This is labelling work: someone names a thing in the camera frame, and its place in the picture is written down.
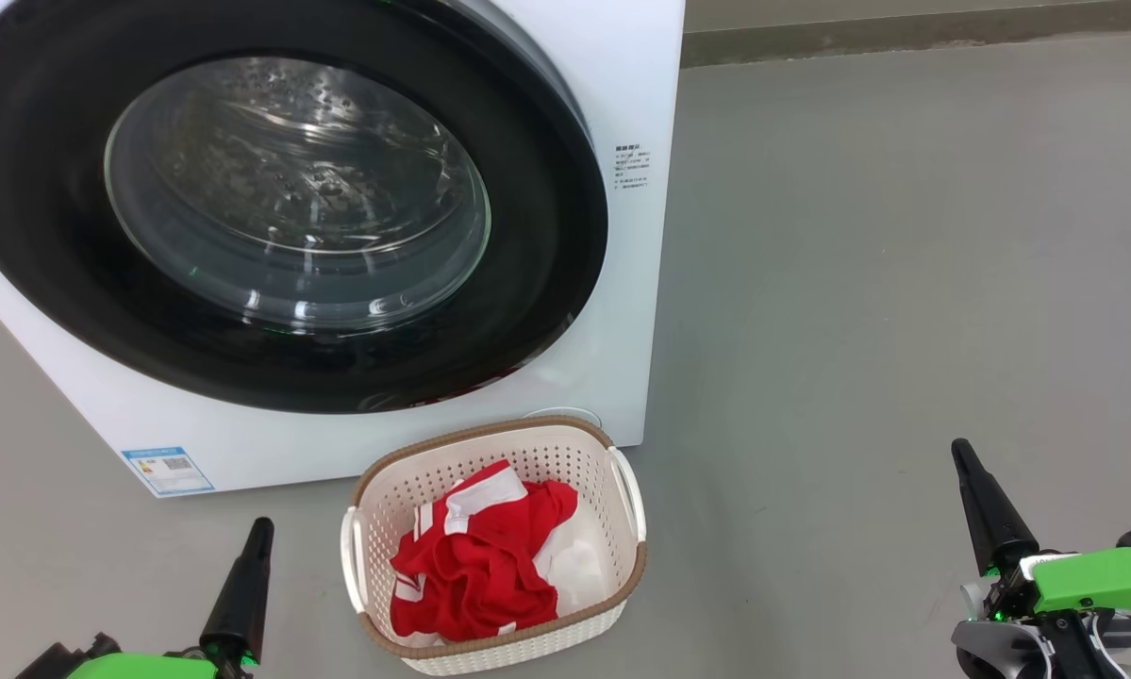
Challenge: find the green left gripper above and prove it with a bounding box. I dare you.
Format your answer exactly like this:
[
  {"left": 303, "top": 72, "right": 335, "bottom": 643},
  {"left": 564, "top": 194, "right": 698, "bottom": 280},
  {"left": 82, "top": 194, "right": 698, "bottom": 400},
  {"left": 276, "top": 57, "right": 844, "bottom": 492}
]
[{"left": 65, "top": 517, "right": 275, "bottom": 679}]

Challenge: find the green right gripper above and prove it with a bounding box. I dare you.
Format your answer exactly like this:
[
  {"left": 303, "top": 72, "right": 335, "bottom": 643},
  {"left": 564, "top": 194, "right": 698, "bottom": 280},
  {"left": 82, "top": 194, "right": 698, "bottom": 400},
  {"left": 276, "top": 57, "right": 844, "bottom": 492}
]
[{"left": 950, "top": 439, "right": 1131, "bottom": 679}]

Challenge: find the red and white garment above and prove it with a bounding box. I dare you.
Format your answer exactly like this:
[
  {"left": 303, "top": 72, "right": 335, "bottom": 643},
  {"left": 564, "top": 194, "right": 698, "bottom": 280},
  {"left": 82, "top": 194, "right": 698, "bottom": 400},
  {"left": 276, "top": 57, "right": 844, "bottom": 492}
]
[{"left": 389, "top": 459, "right": 613, "bottom": 647}]

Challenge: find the round black glass washer door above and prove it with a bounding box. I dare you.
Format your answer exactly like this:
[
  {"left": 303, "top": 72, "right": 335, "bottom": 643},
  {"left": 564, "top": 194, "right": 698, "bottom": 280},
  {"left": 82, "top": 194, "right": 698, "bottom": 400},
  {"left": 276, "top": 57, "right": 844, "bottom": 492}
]
[{"left": 0, "top": 0, "right": 609, "bottom": 414}]

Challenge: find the cream perforated basket brown rim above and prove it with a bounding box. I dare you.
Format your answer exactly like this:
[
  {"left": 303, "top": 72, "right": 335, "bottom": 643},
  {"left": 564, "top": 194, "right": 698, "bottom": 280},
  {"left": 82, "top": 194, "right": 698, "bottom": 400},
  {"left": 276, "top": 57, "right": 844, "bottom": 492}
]
[{"left": 341, "top": 415, "right": 648, "bottom": 676}]

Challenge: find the white front-load washing machine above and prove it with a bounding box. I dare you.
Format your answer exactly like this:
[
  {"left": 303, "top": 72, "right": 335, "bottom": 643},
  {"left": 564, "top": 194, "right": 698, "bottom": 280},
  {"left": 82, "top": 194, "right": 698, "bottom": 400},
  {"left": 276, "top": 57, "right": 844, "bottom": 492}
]
[{"left": 0, "top": 0, "right": 687, "bottom": 498}]

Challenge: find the blue energy label sticker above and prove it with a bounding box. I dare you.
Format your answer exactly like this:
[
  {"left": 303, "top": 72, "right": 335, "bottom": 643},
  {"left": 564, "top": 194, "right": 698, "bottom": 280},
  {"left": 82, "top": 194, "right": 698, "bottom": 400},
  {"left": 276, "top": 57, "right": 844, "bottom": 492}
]
[{"left": 120, "top": 446, "right": 215, "bottom": 498}]

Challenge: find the round white filter cover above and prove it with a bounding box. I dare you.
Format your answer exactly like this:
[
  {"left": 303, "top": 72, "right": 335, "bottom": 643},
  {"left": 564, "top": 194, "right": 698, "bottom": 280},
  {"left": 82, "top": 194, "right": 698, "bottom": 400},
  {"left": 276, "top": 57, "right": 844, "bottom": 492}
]
[{"left": 523, "top": 406, "right": 602, "bottom": 431}]

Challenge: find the small printed text label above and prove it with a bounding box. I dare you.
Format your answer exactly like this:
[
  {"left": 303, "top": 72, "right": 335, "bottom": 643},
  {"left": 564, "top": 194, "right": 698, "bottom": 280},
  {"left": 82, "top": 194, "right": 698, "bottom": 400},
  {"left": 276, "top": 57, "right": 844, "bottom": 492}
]
[{"left": 614, "top": 144, "right": 653, "bottom": 191}]

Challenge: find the dark wall baseboard strip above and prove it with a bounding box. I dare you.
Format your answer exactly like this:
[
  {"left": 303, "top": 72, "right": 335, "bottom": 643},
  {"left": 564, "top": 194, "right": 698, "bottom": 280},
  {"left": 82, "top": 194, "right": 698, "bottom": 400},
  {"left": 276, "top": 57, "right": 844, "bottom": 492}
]
[{"left": 683, "top": 0, "right": 1131, "bottom": 69}]

